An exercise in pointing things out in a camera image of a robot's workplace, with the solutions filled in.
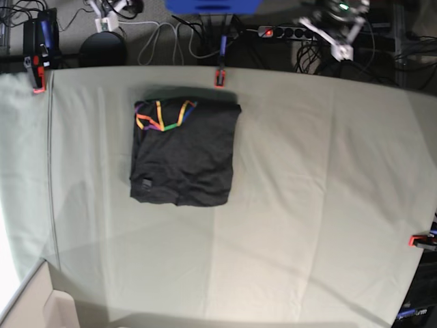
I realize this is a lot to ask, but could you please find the left orange-black table clamp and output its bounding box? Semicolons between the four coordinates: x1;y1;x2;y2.
23;55;46;94

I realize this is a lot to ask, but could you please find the black power strip red switch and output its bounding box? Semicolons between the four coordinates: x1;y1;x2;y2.
256;25;328;44

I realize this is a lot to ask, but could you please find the black round stool seat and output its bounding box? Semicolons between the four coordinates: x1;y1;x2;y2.
78;31;128;68

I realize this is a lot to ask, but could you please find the grey-green table cloth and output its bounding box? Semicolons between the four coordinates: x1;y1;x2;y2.
1;66;436;327

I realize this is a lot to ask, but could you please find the blue box at top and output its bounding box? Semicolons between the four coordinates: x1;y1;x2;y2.
165;0;262;14

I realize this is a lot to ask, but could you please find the black t-shirt with colourful print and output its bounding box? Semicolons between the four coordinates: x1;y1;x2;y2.
129;92;242;207

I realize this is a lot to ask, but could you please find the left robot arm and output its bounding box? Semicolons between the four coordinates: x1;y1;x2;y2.
298;0;370;62

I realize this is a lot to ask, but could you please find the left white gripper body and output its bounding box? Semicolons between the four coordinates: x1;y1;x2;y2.
299;0;370;61

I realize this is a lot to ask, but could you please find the white cable on floor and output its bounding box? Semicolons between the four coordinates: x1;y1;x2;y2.
115;20;219;66

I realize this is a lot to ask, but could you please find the beige bin at corner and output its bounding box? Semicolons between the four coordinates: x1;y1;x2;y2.
1;259;80;328

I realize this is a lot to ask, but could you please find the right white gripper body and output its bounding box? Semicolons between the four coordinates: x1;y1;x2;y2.
87;0;132;33

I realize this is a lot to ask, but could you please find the right orange-black table clamp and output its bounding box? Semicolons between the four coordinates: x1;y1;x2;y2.
409;235;436;251

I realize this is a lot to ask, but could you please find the orange-black table clamp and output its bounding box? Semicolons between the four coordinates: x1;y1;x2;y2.
214;68;226;87
409;235;436;251
23;55;46;94

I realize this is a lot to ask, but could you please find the middle orange-black table clamp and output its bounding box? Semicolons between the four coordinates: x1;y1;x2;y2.
214;68;226;87

